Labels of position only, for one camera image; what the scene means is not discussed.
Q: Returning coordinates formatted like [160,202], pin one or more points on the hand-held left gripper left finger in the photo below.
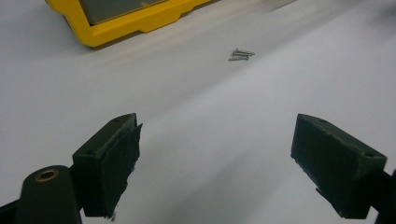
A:
[106,168]

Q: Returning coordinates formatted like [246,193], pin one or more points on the small metal screw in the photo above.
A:
[241,54]
[239,58]
[246,52]

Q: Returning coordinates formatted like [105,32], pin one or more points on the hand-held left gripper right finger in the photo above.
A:
[336,168]

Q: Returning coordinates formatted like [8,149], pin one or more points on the yellow organizer box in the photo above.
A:
[124,18]

